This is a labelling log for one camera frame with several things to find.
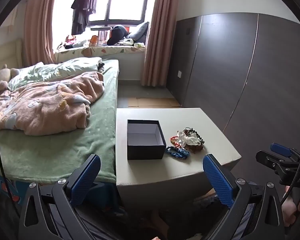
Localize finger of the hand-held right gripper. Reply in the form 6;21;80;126
255;150;298;173
270;143;300;159

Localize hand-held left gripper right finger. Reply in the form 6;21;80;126
202;154;285;240

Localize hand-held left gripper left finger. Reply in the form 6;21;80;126
18;154;102;240

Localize brown beaded bracelet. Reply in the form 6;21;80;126
185;142;206;154

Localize blue beaded bracelet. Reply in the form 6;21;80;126
165;146;190;158

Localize white fabric scrunchie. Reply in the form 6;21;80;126
177;131;203;147

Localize dark beaded bracelet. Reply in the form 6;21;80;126
183;127;206;143

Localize red beaded bracelet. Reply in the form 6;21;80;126
169;136;183;148

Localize black cardboard box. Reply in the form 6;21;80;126
127;119;167;160

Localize person's right hand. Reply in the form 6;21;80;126
282;186;300;228

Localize bed with green sheet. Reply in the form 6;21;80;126
0;59;120;185

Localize white leather table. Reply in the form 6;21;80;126
115;108;242;218

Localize pink fleece blanket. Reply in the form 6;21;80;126
0;71;105;136

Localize grey wardrobe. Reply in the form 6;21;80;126
166;12;300;180

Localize flattened cardboard sheets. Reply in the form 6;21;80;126
128;97;182;108

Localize light green printed quilt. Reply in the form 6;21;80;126
7;57;103;90

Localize printed window seat cushion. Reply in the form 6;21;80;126
54;44;145;63

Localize beige plush toy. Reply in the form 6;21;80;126
0;64;20;93

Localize dark bag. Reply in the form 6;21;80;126
107;25;130;46

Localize cream headboard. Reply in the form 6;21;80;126
0;39;24;80

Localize pink curtain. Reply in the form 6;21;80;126
141;0;180;87
24;0;62;67

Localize grey pillow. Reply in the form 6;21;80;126
126;22;150;43

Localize hanging dark clothes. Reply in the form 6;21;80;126
70;0;98;34

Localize dark framed window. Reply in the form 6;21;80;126
52;0;150;28

